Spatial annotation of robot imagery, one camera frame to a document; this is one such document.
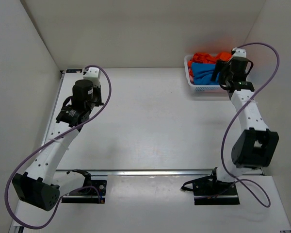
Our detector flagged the blue t shirt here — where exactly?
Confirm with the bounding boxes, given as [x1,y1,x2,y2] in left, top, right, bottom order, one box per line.
[191,63,219,85]

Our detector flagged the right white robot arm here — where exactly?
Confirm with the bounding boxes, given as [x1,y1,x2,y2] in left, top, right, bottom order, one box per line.
[190,56,279,193]

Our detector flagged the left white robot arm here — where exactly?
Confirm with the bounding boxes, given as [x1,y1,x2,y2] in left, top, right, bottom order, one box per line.
[12,78,103,211]

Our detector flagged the orange t shirt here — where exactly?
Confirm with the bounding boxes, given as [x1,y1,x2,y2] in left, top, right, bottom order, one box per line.
[188,52,232,67]

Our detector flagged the black label sticker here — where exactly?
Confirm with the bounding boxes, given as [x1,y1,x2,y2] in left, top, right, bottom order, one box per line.
[65,69,83,73]

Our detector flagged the white plastic basket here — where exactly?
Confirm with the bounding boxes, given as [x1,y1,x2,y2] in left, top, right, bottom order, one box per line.
[184,54,225,96]

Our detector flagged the pink t shirt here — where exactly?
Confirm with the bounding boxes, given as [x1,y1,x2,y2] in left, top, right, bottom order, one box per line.
[188,68,194,84]

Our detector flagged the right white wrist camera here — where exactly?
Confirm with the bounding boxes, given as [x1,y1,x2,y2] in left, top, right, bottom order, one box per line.
[231,48,246,58]

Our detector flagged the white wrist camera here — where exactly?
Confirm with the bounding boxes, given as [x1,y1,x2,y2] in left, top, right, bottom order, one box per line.
[231,48,246,58]
[83,67,101,87]

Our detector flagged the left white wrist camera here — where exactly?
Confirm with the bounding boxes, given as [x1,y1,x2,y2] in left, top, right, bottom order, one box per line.
[83,67,101,87]

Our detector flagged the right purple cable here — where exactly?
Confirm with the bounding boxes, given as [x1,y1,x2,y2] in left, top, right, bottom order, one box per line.
[194,42,281,208]

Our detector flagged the purple cable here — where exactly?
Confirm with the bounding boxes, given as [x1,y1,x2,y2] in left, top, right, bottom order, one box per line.
[4,65,112,230]
[194,42,281,208]

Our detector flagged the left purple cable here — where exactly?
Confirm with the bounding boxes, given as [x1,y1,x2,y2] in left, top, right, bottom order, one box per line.
[4,65,112,230]

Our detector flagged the aluminium table rail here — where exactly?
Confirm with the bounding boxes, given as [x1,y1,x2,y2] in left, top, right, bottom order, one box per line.
[55,169,264,176]

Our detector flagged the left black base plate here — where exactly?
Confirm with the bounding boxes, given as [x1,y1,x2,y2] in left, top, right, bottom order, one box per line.
[61,175,107,204]

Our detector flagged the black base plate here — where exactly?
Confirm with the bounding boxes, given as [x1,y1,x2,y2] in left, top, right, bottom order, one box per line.
[193,177,240,206]
[61,175,107,204]

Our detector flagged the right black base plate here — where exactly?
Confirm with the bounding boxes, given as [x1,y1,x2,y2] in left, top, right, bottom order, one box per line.
[193,177,240,206]

